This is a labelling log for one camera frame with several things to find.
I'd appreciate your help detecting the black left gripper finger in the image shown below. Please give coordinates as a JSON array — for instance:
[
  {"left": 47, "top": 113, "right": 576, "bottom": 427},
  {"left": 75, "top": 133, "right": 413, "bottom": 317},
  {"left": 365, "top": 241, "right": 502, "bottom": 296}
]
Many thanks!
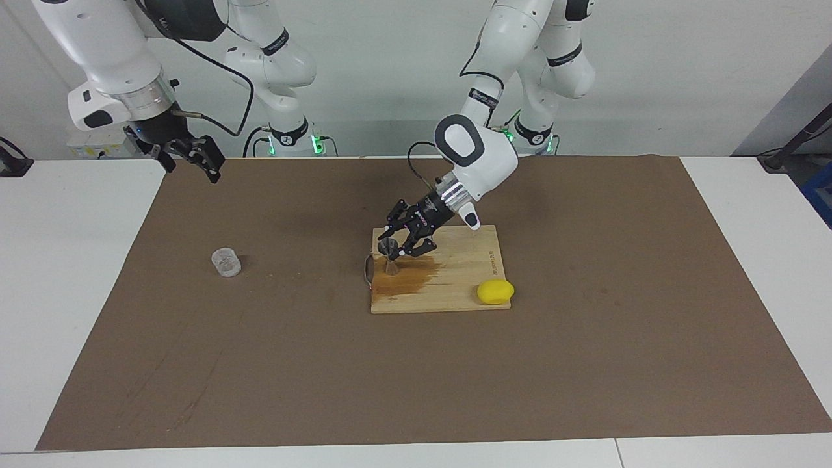
[
  {"left": 396, "top": 227, "right": 437, "bottom": 261},
  {"left": 379, "top": 200, "right": 417, "bottom": 242}
]

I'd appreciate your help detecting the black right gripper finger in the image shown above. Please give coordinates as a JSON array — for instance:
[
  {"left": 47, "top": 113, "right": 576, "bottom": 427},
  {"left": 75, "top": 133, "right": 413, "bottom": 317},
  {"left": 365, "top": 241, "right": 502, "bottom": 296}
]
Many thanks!
[
  {"left": 151, "top": 143, "right": 177, "bottom": 174},
  {"left": 188, "top": 135, "right": 226, "bottom": 184}
]

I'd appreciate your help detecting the metal jigger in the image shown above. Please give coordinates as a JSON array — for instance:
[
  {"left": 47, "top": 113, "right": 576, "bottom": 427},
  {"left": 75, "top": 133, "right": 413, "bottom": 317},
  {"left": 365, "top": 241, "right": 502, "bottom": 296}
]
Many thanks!
[{"left": 378, "top": 237, "right": 400, "bottom": 277}]

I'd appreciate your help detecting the wooden cutting board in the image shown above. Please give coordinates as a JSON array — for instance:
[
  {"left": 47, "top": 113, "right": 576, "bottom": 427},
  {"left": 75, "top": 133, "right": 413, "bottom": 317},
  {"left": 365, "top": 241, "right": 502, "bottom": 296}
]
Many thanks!
[{"left": 363, "top": 225, "right": 512, "bottom": 315}]

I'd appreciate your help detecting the white power strip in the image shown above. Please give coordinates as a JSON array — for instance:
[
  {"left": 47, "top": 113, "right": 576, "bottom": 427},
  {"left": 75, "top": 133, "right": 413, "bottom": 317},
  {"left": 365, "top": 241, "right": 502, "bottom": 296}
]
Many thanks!
[{"left": 67, "top": 127, "right": 137, "bottom": 159}]

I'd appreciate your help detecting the yellow lemon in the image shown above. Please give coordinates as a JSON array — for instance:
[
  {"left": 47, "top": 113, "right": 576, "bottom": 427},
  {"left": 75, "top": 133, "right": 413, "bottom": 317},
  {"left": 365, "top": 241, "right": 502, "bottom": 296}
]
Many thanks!
[{"left": 477, "top": 279, "right": 515, "bottom": 306}]

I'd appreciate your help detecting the brown table mat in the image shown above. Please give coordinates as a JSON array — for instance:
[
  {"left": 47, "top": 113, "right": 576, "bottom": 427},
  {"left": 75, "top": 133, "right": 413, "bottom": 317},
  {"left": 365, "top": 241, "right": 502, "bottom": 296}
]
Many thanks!
[{"left": 36, "top": 155, "right": 832, "bottom": 451}]

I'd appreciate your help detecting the black stand pole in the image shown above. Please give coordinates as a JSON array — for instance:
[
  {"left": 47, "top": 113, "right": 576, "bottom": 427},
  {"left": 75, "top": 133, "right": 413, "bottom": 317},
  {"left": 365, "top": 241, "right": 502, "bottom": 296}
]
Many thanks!
[{"left": 757, "top": 101, "right": 832, "bottom": 173}]

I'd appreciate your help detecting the blue crate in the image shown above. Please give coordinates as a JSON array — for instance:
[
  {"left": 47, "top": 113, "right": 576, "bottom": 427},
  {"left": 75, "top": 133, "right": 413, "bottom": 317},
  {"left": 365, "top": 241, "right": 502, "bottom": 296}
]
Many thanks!
[{"left": 801, "top": 162, "right": 832, "bottom": 228}]

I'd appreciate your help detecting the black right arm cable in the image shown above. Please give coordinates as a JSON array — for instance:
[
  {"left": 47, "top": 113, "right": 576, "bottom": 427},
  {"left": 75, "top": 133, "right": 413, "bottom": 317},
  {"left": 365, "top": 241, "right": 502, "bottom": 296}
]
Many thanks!
[{"left": 136, "top": 0, "right": 255, "bottom": 157}]

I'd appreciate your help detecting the black clamp mount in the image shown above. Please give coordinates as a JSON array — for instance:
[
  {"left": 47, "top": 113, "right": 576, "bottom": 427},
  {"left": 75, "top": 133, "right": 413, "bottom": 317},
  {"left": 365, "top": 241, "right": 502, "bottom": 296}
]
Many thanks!
[{"left": 0, "top": 136, "right": 34, "bottom": 177}]

